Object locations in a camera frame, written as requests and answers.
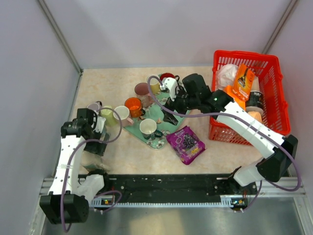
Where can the mauve grey mug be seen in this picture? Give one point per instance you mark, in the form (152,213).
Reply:
(95,106)

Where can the green floral tray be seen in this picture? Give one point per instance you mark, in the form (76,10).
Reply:
(155,113)

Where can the pink cream mug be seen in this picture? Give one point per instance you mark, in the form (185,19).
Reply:
(125,116)

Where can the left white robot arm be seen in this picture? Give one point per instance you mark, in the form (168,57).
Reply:
(67,200)

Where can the yellow mug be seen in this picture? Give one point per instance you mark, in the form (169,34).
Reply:
(154,83)

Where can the tape roll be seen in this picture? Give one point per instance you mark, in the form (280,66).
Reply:
(256,115)

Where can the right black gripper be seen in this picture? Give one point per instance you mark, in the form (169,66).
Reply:
(173,105)

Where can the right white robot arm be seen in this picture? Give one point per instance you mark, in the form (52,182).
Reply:
(278,151)

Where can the cream green mug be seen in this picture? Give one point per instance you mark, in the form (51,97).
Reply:
(93,162)

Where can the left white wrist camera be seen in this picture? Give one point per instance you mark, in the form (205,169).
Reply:
(99,124)

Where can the pink floral mug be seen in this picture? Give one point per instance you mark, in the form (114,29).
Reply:
(142,93)

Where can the red plastic basket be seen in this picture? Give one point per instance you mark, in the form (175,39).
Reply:
(267,69)

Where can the red mug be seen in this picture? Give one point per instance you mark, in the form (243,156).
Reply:
(169,75)

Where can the tall orange box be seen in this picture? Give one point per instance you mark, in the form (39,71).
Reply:
(243,82)

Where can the dark teal mug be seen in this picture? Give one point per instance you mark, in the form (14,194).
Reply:
(148,128)

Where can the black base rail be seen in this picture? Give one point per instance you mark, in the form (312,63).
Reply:
(174,188)

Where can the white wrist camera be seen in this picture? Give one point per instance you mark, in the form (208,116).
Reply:
(99,124)
(170,84)

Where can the light green mug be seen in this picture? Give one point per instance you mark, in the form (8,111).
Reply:
(107,113)

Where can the orange mug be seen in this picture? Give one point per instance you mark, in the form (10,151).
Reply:
(135,107)

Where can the white plastic bag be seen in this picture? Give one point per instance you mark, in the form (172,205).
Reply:
(226,75)

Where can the purple snack bag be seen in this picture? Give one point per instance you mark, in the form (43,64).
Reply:
(186,144)

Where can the black label cup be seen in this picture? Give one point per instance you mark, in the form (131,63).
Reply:
(255,103)

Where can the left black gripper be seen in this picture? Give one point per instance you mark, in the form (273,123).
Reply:
(97,148)

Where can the small orange box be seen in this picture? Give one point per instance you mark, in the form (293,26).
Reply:
(229,90)

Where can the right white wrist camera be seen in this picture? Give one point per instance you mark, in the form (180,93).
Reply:
(170,84)

